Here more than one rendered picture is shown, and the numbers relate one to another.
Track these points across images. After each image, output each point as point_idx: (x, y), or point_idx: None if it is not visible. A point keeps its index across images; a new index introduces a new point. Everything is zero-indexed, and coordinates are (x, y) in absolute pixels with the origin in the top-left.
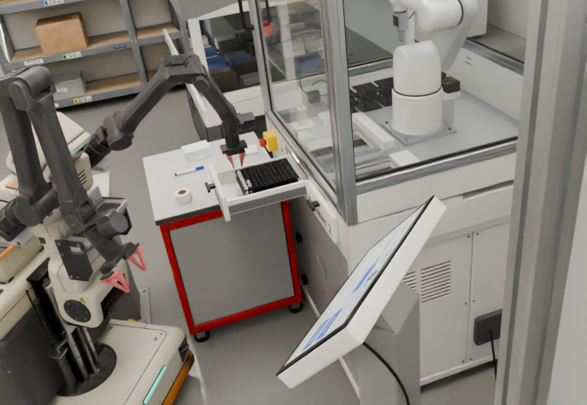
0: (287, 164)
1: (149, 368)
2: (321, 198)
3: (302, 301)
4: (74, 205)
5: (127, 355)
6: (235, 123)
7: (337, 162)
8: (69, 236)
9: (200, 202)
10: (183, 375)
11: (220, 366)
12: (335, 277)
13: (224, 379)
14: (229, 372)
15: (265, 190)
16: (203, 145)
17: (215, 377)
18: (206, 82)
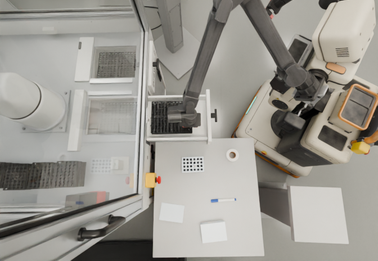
0: (153, 122)
1: (253, 111)
2: (149, 60)
3: None
4: None
5: (265, 123)
6: None
7: (140, 1)
8: (308, 44)
9: (220, 147)
10: (237, 125)
11: (218, 137)
12: (156, 85)
13: (217, 129)
14: (215, 131)
15: (178, 96)
16: (206, 230)
17: (221, 131)
18: None
